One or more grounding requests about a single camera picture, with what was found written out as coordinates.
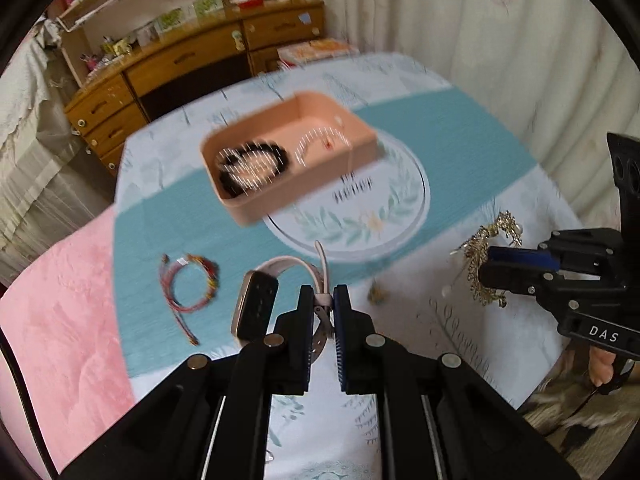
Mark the person's right hand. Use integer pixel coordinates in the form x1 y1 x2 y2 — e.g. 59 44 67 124
589 347 618 386

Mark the pink blanket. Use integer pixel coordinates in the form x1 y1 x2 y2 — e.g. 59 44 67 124
0 205 138 476

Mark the black bead bracelet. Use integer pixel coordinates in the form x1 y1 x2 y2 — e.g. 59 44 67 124
215 140 291 198

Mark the white pearl bracelet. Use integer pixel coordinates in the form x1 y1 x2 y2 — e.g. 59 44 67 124
294 127 353 166

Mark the red string bracelet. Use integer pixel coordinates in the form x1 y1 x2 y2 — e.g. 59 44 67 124
159 254 221 346

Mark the lace covered piano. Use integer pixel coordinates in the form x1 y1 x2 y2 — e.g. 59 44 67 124
0 15 121 281

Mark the gold leaf hair ornament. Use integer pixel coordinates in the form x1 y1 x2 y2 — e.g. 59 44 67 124
450 210 526 308

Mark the wooden desk with drawers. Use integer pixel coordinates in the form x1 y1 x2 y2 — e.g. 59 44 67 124
64 0 326 176

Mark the pink storage box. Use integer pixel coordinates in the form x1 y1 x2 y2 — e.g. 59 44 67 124
199 91 380 227

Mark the white floral curtain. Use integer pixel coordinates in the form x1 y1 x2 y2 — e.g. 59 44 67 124
305 0 640 241

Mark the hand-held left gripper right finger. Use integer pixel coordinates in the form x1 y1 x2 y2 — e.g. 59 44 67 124
334 284 583 480

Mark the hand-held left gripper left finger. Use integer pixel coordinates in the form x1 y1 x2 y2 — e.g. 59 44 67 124
60 284 316 480

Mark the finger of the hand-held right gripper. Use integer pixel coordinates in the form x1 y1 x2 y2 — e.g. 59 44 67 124
479 262 626 322
487 230 623 278

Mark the pink band smart watch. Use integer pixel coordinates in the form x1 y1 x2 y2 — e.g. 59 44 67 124
230 255 333 361

